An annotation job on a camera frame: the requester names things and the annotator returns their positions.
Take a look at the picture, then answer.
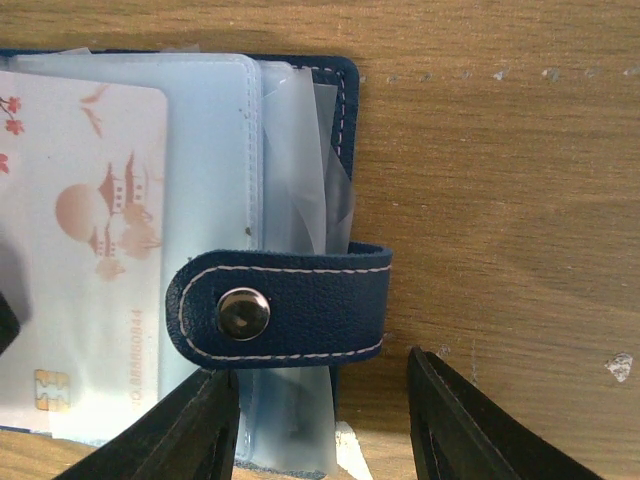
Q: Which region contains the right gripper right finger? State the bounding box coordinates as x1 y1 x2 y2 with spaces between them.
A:
407 347 599 480

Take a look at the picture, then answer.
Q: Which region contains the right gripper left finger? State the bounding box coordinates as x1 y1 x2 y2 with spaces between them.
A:
59 369 240 479

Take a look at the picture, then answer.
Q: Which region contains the navy blue card holder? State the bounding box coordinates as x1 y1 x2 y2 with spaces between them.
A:
1 48 392 478

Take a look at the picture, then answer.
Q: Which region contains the white vip card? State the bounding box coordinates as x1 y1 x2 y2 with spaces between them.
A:
1 72 168 438

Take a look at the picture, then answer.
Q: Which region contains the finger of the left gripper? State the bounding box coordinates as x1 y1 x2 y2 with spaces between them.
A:
0 294 20 354

